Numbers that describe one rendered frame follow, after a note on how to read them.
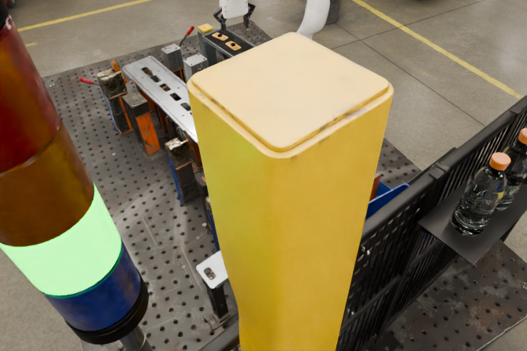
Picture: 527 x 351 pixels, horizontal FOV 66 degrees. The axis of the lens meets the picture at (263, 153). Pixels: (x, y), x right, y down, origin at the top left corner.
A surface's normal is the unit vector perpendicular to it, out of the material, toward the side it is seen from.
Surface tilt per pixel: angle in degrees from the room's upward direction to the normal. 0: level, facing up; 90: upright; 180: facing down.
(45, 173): 90
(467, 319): 0
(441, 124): 0
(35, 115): 90
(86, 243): 90
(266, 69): 0
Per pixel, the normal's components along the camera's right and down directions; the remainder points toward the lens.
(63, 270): 0.36, 0.64
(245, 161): -0.78, 0.46
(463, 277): -0.04, -0.72
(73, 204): 0.92, 0.26
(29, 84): 1.00, -0.02
